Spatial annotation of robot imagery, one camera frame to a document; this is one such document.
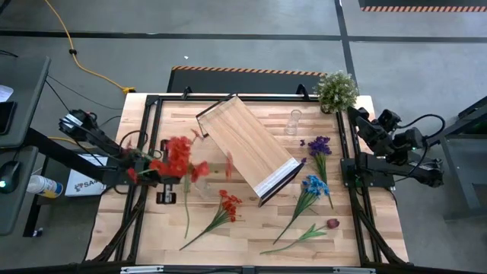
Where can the black mat with striped edge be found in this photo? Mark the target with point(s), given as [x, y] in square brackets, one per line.
[418, 3]
[243, 81]

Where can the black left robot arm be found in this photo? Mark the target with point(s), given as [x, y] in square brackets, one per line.
[91, 131]

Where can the black aluminium table frame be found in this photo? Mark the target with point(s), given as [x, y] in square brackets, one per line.
[341, 133]

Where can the purple artificial flower bunch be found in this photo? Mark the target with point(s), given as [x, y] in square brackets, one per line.
[319, 146]

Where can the blue artificial flower bunch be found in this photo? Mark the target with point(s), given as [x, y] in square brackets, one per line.
[314, 186]

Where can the silver metal bracket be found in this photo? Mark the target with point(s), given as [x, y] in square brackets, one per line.
[354, 271]
[141, 269]

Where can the white printed cardboard box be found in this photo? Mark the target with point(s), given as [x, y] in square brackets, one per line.
[81, 186]

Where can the white paper sheet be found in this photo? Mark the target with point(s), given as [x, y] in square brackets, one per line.
[4, 93]

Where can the dark red artificial tulip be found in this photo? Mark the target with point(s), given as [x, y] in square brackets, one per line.
[333, 223]

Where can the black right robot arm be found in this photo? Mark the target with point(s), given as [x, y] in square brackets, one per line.
[380, 167]

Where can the small grey clamp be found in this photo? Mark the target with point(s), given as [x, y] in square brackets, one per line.
[250, 270]

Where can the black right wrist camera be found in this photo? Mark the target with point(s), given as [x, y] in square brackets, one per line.
[389, 118]

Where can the red-orange artificial flower bunch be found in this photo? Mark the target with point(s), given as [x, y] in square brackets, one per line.
[228, 205]

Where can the dark grey cart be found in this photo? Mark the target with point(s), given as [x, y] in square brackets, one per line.
[462, 171]

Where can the green potted plant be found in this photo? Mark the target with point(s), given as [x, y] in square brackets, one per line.
[336, 91]

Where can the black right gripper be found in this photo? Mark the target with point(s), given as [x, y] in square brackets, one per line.
[376, 139]

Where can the orange artificial tulip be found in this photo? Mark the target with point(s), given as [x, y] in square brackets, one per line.
[186, 187]

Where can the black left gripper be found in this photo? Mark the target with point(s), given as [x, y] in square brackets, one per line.
[166, 146]

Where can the wooden shelf with black frame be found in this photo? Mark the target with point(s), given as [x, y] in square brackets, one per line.
[247, 141]

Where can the red artificial flower bunch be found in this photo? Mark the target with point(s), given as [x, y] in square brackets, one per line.
[179, 152]

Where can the white spray can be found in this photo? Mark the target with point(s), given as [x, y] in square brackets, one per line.
[43, 185]

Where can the clear glass vase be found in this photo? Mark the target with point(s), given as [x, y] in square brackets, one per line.
[203, 188]
[293, 123]

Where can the grey desk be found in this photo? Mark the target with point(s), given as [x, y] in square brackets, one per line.
[26, 95]

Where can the black computer mouse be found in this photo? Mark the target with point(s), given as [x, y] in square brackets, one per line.
[9, 175]

